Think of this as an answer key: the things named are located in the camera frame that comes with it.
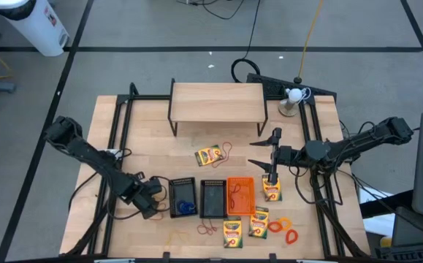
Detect black aluminium table frame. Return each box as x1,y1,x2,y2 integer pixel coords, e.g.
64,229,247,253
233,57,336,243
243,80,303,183
60,77,372,261

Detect white bulb desk lamp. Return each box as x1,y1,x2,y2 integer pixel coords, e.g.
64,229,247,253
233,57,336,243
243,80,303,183
278,86,313,118

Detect black keyboard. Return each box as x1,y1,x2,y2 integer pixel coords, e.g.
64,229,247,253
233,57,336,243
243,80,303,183
374,242,423,263

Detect orange slotted plastic basket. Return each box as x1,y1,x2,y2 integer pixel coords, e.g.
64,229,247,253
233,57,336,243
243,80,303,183
226,176,256,216

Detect yellow spiral coil ring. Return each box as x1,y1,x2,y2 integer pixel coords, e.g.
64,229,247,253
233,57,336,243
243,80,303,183
278,217,293,232

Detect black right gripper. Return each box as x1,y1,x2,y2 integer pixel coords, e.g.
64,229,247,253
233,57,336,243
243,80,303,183
248,127,294,175

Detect wooden riser shelf black legs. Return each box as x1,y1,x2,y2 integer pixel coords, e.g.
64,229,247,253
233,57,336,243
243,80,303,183
167,77,270,138

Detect white trash can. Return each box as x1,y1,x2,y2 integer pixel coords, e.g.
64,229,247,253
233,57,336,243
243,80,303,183
0,0,70,58

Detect white paper sheet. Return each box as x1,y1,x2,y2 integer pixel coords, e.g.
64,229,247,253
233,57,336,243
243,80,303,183
358,184,397,237

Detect yellow rubber band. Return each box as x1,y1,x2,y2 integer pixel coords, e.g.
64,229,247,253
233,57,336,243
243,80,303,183
163,229,189,253

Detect dark grey case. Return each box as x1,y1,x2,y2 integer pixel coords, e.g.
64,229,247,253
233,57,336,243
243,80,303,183
392,206,423,248

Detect black slotted plastic basket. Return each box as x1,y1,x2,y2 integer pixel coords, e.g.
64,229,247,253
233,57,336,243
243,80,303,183
199,178,229,219
167,177,199,219

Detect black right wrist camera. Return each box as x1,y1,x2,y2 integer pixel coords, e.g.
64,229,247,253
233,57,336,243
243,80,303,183
266,171,281,186

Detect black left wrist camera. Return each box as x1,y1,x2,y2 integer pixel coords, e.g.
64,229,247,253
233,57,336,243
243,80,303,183
147,176,163,195

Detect black arm base cable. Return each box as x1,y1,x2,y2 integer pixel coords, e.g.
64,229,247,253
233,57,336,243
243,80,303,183
67,169,101,213
333,166,416,229

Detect black coiled floor cable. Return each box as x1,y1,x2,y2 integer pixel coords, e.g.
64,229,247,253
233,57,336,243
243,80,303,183
230,0,262,84

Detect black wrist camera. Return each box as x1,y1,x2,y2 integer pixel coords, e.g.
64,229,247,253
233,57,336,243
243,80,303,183
266,171,281,186
147,176,163,195

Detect yellow green crayon box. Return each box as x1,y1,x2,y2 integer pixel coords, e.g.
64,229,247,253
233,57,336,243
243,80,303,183
248,206,270,240
194,144,224,167
223,218,244,249
262,175,283,202

